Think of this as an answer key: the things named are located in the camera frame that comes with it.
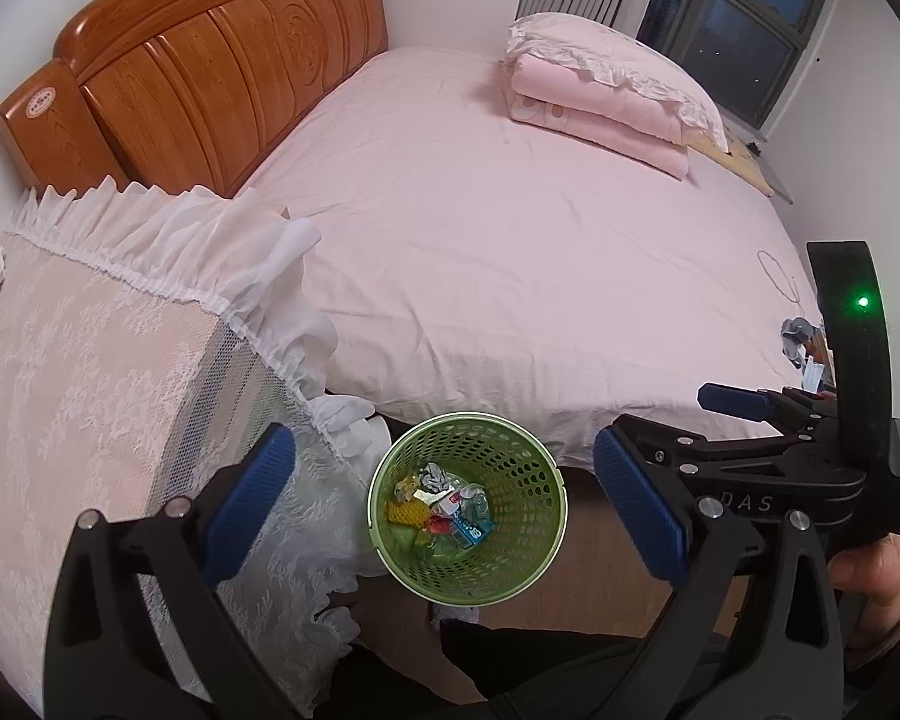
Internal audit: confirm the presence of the yellow foam fruit net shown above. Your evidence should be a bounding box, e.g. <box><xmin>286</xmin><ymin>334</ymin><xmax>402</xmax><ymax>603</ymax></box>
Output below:
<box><xmin>386</xmin><ymin>499</ymin><xmax>434</xmax><ymax>528</ymax></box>

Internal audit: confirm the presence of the light wooden board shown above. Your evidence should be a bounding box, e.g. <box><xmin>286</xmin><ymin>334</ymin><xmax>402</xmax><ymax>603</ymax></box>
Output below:
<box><xmin>709</xmin><ymin>127</ymin><xmax>773</xmax><ymax>197</ymax></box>

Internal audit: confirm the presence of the blue and white milk carton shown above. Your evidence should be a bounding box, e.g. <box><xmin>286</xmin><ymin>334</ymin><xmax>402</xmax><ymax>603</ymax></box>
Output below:
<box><xmin>450</xmin><ymin>514</ymin><xmax>492</xmax><ymax>545</ymax></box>

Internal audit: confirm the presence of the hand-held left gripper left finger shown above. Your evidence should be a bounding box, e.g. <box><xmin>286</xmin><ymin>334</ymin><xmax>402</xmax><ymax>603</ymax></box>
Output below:
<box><xmin>43</xmin><ymin>422</ymin><xmax>301</xmax><ymax>720</ymax></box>

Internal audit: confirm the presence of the thin cable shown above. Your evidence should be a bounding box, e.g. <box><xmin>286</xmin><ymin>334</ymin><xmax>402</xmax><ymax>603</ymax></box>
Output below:
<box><xmin>756</xmin><ymin>249</ymin><xmax>803</xmax><ymax>308</ymax></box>

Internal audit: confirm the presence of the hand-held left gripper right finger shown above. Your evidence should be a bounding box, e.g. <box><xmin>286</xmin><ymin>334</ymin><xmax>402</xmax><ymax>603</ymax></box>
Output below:
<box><xmin>589</xmin><ymin>424</ymin><xmax>845</xmax><ymax>720</ymax></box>

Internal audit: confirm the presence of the carved wooden headboard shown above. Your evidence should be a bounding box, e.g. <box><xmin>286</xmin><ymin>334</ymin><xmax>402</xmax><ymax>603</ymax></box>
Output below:
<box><xmin>0</xmin><ymin>0</ymin><xmax>389</xmax><ymax>200</ymax></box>

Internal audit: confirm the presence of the clear plastic bottle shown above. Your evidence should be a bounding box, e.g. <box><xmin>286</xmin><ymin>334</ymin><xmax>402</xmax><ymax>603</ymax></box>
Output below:
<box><xmin>457</xmin><ymin>481</ymin><xmax>492</xmax><ymax>522</ymax></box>

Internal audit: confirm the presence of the pink bed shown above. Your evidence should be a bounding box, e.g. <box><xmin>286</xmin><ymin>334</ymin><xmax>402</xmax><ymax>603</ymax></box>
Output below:
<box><xmin>232</xmin><ymin>45</ymin><xmax>833</xmax><ymax>477</ymax></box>

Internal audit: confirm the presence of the beige lace tablecloth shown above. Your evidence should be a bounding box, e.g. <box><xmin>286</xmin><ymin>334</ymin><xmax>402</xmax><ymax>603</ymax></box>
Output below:
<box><xmin>0</xmin><ymin>176</ymin><xmax>398</xmax><ymax>717</ymax></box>

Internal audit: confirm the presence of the pink folded pillow and quilt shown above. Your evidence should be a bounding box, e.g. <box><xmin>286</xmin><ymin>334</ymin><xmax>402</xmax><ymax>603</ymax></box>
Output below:
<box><xmin>504</xmin><ymin>13</ymin><xmax>730</xmax><ymax>151</ymax></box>

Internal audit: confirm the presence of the dark window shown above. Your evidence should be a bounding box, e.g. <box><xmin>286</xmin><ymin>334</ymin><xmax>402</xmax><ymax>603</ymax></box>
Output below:
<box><xmin>637</xmin><ymin>0</ymin><xmax>833</xmax><ymax>132</ymax></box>

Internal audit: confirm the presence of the person's right hand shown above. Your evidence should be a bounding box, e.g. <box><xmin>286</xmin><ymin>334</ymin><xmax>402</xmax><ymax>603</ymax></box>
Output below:
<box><xmin>827</xmin><ymin>536</ymin><xmax>900</xmax><ymax>650</ymax></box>

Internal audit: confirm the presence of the grey cloth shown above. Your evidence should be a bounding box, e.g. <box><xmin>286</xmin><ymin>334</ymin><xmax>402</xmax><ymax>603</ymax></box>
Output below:
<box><xmin>780</xmin><ymin>319</ymin><xmax>822</xmax><ymax>370</ymax></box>

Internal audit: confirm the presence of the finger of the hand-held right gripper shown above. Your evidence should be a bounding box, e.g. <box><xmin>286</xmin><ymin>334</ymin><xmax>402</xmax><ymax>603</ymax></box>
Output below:
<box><xmin>696</xmin><ymin>382</ymin><xmax>841</xmax><ymax>428</ymax></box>
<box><xmin>615</xmin><ymin>412</ymin><xmax>845</xmax><ymax>470</ymax></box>

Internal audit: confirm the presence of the green plastic waste basket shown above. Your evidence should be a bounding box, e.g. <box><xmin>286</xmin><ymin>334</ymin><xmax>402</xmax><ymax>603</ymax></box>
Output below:
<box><xmin>366</xmin><ymin>411</ymin><xmax>569</xmax><ymax>607</ymax></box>

